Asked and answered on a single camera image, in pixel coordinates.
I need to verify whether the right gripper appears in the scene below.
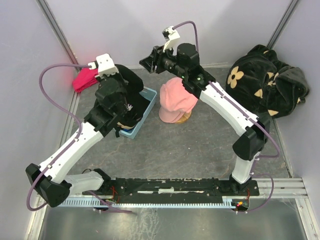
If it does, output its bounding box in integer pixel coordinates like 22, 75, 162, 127
138, 42, 187, 80

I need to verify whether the black baseball cap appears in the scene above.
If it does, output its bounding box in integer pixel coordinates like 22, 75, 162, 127
115, 64, 150, 127

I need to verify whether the blue perforated plastic basket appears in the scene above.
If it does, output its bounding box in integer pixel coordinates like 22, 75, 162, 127
119, 86, 158, 140

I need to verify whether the black and tan hat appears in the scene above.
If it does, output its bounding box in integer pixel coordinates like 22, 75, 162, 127
114, 122, 136, 139

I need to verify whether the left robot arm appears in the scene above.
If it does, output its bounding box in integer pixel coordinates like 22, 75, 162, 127
25, 73, 127, 208

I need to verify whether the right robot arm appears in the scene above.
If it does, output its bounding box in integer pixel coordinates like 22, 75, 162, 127
139, 43, 270, 196

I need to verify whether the magenta cloth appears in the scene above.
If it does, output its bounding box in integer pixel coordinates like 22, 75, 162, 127
72, 68, 98, 93

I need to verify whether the wooden hat stand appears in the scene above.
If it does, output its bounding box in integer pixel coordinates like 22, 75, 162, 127
175, 112, 192, 124

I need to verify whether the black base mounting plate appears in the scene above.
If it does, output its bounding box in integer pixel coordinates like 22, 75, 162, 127
93, 178, 260, 205

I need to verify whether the black floral plush blanket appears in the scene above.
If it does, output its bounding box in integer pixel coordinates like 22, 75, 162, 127
225, 44, 310, 119

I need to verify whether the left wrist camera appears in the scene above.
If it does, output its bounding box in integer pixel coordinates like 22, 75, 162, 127
88, 53, 119, 78

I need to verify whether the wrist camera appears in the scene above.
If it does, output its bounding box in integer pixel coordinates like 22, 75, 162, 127
88, 53, 119, 78
162, 26, 180, 53

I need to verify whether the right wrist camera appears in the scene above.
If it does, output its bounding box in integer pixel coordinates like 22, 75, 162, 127
162, 26, 180, 53

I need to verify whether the left corner aluminium post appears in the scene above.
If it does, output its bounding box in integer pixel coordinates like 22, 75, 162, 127
36, 0, 79, 64

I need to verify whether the corner aluminium post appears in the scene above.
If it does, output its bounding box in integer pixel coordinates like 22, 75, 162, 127
266, 0, 301, 49
36, 0, 79, 64

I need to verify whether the right corner aluminium post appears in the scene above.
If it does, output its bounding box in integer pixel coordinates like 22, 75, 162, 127
266, 0, 301, 49

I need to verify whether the aluminium rail frame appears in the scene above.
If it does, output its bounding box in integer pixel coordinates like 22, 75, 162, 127
36, 175, 305, 202

